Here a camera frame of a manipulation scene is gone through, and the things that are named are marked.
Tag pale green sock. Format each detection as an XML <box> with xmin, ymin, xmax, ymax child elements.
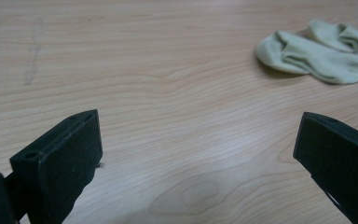
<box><xmin>307</xmin><ymin>19</ymin><xmax>358</xmax><ymax>64</ymax></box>
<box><xmin>255</xmin><ymin>30</ymin><xmax>358</xmax><ymax>86</ymax></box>

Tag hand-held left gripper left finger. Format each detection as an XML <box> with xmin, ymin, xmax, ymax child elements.
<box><xmin>9</xmin><ymin>108</ymin><xmax>103</xmax><ymax>224</ymax></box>

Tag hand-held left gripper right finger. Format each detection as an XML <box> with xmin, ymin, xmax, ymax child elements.
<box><xmin>293</xmin><ymin>111</ymin><xmax>358</xmax><ymax>224</ymax></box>

